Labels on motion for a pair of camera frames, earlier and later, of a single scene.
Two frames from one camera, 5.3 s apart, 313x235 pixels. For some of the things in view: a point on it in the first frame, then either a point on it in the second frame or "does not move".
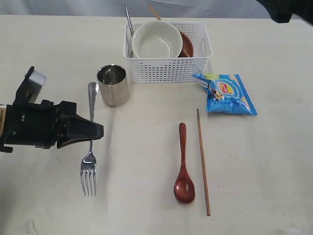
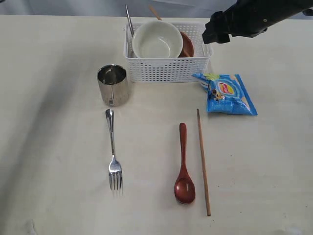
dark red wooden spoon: (184, 187) does not move
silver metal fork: (88, 167) -> (115, 171)
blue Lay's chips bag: (226, 93) does not move
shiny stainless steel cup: (113, 82) does not move
